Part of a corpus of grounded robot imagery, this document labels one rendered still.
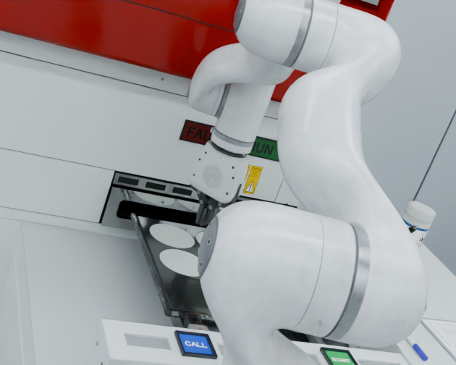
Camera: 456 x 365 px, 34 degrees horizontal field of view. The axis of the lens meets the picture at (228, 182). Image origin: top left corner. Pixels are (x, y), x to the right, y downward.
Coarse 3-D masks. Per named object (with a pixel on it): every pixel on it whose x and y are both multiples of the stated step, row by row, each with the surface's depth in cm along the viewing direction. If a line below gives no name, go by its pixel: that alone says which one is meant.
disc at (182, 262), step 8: (160, 256) 149; (168, 256) 150; (176, 256) 152; (184, 256) 153; (192, 256) 154; (168, 264) 147; (176, 264) 149; (184, 264) 150; (192, 264) 151; (184, 272) 147; (192, 272) 148
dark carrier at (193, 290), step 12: (144, 228) 158; (180, 228) 164; (192, 228) 166; (204, 228) 168; (156, 240) 155; (156, 252) 150; (192, 252) 156; (156, 264) 146; (168, 276) 143; (180, 276) 145; (168, 288) 139; (180, 288) 141; (192, 288) 142; (168, 300) 136; (180, 300) 137; (192, 300) 138; (204, 300) 140; (204, 312) 136
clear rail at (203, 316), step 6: (168, 312) 132; (174, 312) 132; (180, 312) 133; (186, 312) 133; (192, 312) 134; (198, 312) 134; (204, 318) 134; (210, 318) 135; (282, 330) 141; (288, 330) 141
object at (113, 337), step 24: (96, 336) 113; (120, 336) 110; (144, 336) 112; (168, 336) 114; (216, 336) 118; (96, 360) 110; (120, 360) 105; (144, 360) 106; (168, 360) 108; (192, 360) 110; (216, 360) 112; (360, 360) 127; (384, 360) 130
